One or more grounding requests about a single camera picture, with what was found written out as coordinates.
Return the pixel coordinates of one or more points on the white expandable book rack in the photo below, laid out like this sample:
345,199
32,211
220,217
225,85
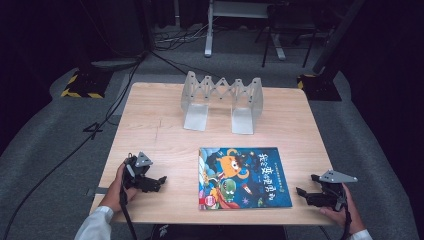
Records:
241,110

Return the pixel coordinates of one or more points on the black yellow striped base plate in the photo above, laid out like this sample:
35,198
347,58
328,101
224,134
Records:
320,88
85,83

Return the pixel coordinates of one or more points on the person's right hand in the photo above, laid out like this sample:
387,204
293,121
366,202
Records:
351,213

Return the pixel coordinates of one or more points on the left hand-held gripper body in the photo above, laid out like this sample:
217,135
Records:
136,173

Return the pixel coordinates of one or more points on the black chair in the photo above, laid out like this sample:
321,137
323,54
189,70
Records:
290,23

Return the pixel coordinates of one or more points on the slanted dark metal pole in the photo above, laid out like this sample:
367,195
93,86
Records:
336,36

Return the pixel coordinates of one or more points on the grey flat stand base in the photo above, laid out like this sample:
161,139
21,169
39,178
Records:
115,63

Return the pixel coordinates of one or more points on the person's left hand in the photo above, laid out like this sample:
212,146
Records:
115,191

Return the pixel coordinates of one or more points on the dark stool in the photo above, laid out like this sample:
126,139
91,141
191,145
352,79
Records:
216,232

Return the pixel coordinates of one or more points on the blue cartoon picture book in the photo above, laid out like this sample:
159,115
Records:
243,178

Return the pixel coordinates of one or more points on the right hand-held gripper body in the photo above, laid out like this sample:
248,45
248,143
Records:
328,195

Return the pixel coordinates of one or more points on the white desk frame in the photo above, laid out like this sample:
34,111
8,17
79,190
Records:
209,30

